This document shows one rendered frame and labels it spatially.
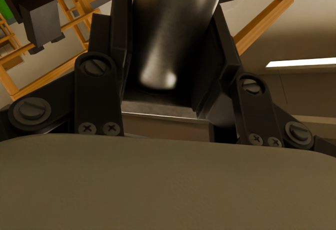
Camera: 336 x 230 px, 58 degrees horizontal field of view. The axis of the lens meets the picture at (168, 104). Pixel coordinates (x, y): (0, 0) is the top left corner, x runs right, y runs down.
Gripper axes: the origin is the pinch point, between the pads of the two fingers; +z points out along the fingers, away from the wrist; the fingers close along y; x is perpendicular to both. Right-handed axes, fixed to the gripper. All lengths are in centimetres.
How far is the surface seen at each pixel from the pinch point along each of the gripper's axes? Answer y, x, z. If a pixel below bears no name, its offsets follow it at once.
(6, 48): -279, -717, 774
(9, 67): -268, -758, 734
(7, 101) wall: -263, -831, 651
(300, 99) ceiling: 389, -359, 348
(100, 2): -4, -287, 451
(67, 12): -56, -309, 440
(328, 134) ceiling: 356, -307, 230
